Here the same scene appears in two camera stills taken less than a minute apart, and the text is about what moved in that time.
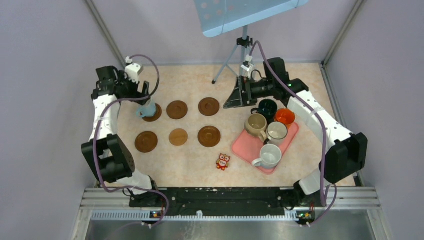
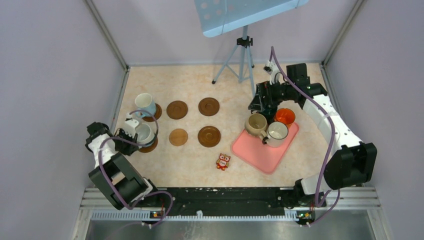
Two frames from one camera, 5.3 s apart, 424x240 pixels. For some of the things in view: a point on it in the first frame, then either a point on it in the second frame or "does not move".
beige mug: (255, 125) does not move
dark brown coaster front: (209, 136) does not move
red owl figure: (223, 162) does not move
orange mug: (285, 115) does not move
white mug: (270, 155) → (145, 132)
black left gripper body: (130, 88) → (123, 146)
